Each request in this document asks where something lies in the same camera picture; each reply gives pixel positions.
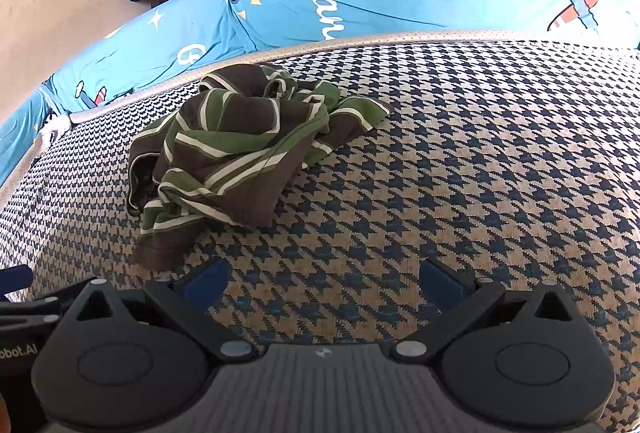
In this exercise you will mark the green brown striped t-shirt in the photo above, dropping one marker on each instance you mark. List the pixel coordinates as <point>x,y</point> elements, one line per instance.
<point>235,148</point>

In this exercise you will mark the houndstooth sofa mat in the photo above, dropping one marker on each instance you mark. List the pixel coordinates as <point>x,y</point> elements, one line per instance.
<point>450,173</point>

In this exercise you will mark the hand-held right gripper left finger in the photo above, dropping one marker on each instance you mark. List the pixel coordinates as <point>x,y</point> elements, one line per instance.
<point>205,282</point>

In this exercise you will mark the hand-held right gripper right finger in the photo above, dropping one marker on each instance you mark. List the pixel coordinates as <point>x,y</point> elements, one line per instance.
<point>442,283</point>

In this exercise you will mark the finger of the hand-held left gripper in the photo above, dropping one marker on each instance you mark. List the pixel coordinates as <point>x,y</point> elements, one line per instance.
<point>30,310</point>
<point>15,277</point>

